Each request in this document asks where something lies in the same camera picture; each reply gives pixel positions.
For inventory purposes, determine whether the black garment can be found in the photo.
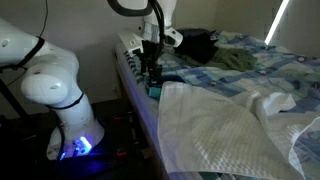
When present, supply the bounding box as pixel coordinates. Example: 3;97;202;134
173;29;220;65

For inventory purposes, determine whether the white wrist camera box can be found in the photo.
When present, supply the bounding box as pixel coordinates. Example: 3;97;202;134
117;31;145;55

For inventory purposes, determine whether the black diagonal frame bar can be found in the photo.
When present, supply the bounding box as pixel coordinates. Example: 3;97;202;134
0;78;33;122

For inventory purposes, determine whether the thin black wall cable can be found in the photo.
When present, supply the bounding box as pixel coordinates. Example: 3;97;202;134
39;0;50;38

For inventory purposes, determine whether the white waffle towel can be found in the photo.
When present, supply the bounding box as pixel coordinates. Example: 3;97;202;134
157;80;320;180

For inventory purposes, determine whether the dark blue pillow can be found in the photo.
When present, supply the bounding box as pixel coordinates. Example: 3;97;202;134
176;28;214;38

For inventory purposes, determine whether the blue teal striped towel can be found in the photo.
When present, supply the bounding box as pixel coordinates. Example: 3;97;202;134
146;73;188;101

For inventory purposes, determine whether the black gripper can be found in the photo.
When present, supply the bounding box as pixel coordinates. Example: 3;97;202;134
139;39;165;88

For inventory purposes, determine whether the bed frame with mattress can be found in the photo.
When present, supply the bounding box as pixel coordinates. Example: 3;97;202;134
112;41;204;180

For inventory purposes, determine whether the olive green garment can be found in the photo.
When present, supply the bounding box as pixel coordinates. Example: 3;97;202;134
181;47;259;73

